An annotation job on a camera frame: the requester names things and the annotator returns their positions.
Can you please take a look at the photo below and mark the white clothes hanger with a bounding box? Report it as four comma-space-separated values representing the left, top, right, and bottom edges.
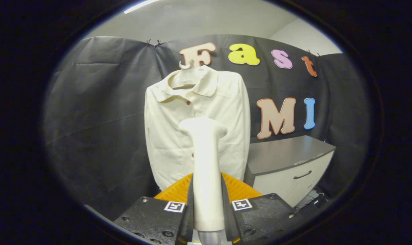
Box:
170, 59, 201, 89

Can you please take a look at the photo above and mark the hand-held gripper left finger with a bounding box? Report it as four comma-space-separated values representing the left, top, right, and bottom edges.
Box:
113, 173, 195, 245

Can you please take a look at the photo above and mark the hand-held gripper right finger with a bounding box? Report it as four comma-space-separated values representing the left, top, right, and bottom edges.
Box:
221, 172, 304, 245

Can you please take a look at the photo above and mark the grey and white cabinet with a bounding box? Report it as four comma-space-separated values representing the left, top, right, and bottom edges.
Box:
243, 135, 336, 207

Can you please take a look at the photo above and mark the cream button-up shirt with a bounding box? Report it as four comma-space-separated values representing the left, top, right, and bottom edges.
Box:
144, 65, 251, 191

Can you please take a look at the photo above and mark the white garment steamer head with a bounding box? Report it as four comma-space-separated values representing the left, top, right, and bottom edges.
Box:
178, 117, 228, 245

